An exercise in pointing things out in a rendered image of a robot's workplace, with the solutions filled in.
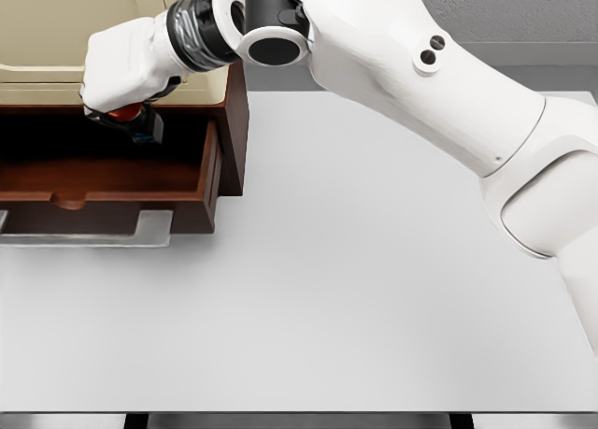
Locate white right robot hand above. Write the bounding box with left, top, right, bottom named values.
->
left=78, top=16, right=182, bottom=122

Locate red and black switch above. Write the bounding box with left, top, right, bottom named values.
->
left=106, top=100, right=165, bottom=146

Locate brown wooden drawer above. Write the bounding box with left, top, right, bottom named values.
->
left=0, top=119, right=222, bottom=236

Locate brown wooden cabinet beige top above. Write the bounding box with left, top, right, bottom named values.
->
left=0, top=0, right=249, bottom=197

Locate silver metal drawer handle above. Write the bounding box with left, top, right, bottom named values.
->
left=0, top=208, right=174, bottom=250

